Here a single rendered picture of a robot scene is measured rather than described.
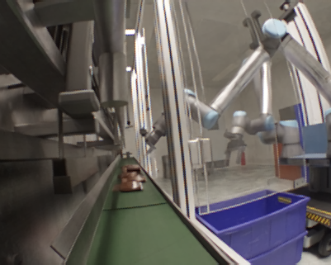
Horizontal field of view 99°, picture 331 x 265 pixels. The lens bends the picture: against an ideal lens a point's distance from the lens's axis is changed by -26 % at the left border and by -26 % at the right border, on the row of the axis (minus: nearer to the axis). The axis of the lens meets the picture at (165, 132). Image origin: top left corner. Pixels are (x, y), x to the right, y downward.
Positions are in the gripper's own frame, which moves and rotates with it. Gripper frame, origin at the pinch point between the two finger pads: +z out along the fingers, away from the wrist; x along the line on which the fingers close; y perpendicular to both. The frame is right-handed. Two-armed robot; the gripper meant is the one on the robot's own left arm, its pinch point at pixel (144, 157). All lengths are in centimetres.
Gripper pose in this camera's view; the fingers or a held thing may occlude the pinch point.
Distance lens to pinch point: 85.6
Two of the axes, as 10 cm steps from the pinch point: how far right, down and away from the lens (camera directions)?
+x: 2.2, -0.7, -9.7
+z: -6.2, 7.6, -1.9
